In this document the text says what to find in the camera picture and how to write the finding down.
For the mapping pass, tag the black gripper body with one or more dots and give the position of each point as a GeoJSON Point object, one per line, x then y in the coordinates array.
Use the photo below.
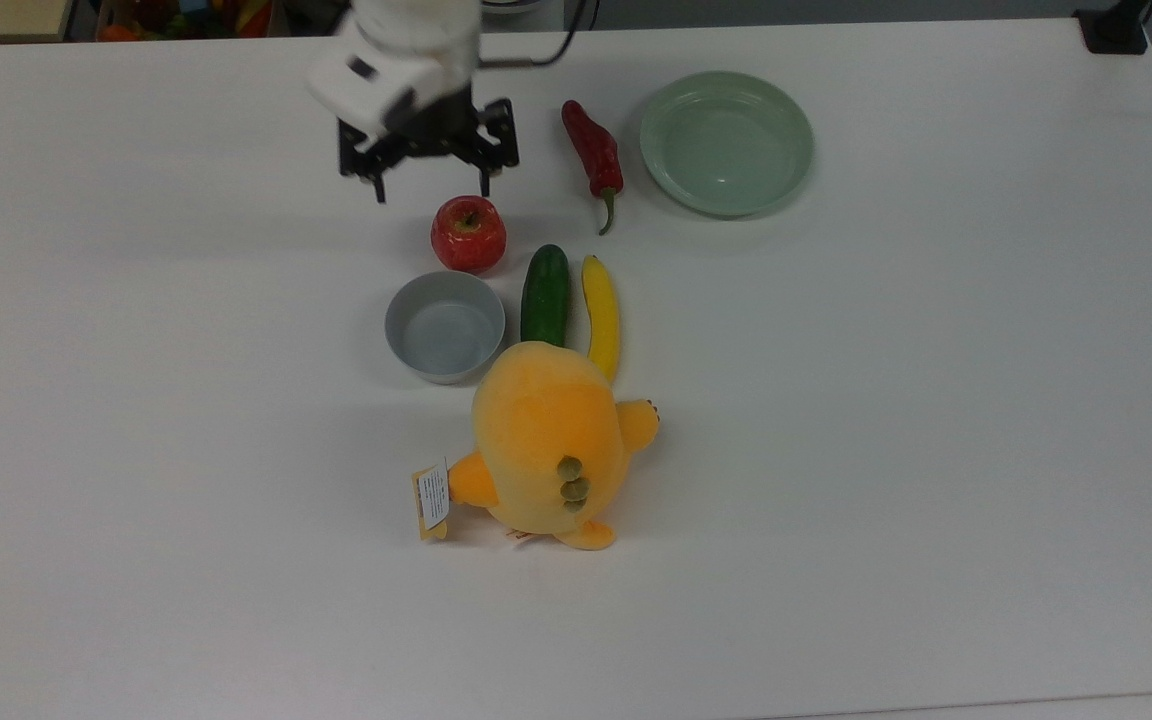
{"type": "Point", "coordinates": [436, 135]}

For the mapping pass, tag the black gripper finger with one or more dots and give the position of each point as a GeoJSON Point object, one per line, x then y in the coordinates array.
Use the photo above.
{"type": "Point", "coordinates": [378, 187]}
{"type": "Point", "coordinates": [486, 180]}

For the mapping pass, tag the red toy apple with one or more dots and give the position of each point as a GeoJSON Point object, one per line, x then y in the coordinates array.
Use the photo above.
{"type": "Point", "coordinates": [468, 235]}

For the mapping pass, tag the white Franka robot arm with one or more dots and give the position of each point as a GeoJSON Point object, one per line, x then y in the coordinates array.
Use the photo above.
{"type": "Point", "coordinates": [406, 50]}

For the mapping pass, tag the red chili pepper toy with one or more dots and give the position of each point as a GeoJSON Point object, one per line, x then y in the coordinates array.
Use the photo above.
{"type": "Point", "coordinates": [593, 150]}

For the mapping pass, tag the green toy cucumber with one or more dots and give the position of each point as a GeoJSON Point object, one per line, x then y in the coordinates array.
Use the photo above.
{"type": "Point", "coordinates": [545, 295]}

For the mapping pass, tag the grey round bowl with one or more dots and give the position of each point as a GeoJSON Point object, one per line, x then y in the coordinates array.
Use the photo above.
{"type": "Point", "coordinates": [444, 328]}

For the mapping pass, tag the yellow toy banana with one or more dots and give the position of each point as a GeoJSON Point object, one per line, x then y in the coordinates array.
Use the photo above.
{"type": "Point", "coordinates": [602, 320]}

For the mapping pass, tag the pale green plate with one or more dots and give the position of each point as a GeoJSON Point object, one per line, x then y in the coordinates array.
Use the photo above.
{"type": "Point", "coordinates": [726, 145]}

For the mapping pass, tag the colourful toy pile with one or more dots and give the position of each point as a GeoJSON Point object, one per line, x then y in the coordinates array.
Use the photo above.
{"type": "Point", "coordinates": [186, 18]}

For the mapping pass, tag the orange plush dinosaur toy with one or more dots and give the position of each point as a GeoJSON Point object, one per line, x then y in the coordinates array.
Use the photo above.
{"type": "Point", "coordinates": [546, 440]}

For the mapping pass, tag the white yellow paper tag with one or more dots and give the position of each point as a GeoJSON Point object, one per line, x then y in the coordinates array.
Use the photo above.
{"type": "Point", "coordinates": [432, 495]}

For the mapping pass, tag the black table clamp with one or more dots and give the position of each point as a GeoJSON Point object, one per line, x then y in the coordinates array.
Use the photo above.
{"type": "Point", "coordinates": [1114, 30]}

